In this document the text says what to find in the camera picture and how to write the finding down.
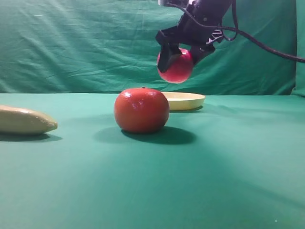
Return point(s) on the yellow banana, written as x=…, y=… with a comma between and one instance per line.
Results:
x=24, y=121

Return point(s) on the green backdrop cloth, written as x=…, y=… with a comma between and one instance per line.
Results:
x=106, y=46

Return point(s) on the red apple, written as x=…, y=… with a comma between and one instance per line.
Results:
x=180, y=70

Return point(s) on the yellow plate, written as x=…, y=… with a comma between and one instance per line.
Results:
x=179, y=101

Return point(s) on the green table cloth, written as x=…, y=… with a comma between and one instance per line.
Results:
x=237, y=163

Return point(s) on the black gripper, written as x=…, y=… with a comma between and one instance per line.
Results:
x=198, y=27

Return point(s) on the orange tangerine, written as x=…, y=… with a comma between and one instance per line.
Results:
x=141, y=110

